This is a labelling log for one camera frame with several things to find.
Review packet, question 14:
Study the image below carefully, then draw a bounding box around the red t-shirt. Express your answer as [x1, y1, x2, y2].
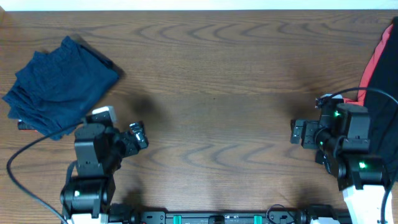
[343, 24, 394, 106]

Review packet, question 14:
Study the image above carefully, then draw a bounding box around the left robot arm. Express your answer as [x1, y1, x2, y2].
[60, 121, 149, 223]

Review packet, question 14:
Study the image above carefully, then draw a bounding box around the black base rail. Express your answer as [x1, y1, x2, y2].
[107, 203, 352, 224]

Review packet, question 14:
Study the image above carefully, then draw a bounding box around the dark folded garment under stack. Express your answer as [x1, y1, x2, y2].
[17, 119, 36, 131]

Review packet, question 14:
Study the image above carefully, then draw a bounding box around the folded navy blue garment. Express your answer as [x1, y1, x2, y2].
[3, 35, 121, 140]

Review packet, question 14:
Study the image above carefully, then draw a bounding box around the black t-shirt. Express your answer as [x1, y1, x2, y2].
[364, 17, 397, 175]

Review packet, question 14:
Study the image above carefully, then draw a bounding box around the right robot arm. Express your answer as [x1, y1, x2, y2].
[290, 101, 393, 223]

